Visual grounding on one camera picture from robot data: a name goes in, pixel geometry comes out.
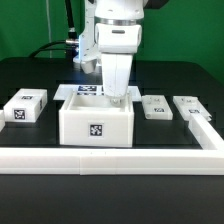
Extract white marker base plate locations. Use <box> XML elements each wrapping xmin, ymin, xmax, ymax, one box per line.
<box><xmin>54</xmin><ymin>84</ymin><xmax>141</xmax><ymax>102</ymax></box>

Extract white cabinet door panel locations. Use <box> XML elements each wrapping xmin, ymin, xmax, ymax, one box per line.
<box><xmin>173</xmin><ymin>96</ymin><xmax>212</xmax><ymax>121</ymax></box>
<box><xmin>142</xmin><ymin>95</ymin><xmax>173</xmax><ymax>120</ymax></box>

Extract small white block left edge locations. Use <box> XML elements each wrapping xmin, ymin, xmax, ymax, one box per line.
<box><xmin>0</xmin><ymin>110</ymin><xmax>5</xmax><ymax>132</ymax></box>

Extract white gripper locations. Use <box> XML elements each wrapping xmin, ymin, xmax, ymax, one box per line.
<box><xmin>95</xmin><ymin>23</ymin><xmax>142</xmax><ymax>104</ymax></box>

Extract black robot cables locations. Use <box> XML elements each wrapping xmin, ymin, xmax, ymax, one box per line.
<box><xmin>29</xmin><ymin>0</ymin><xmax>81</xmax><ymax>58</ymax></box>

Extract white cabinet top block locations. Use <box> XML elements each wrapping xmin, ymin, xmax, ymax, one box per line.
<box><xmin>3</xmin><ymin>88</ymin><xmax>47</xmax><ymax>123</ymax></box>

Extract white L-shaped boundary fence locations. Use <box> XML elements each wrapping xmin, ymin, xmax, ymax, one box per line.
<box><xmin>0</xmin><ymin>114</ymin><xmax>224</xmax><ymax>175</ymax></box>

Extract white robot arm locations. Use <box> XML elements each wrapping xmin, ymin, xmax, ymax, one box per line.
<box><xmin>74</xmin><ymin>0</ymin><xmax>169</xmax><ymax>104</ymax></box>

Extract white cabinet body box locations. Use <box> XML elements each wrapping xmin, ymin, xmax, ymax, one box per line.
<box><xmin>59</xmin><ymin>92</ymin><xmax>134</xmax><ymax>147</ymax></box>

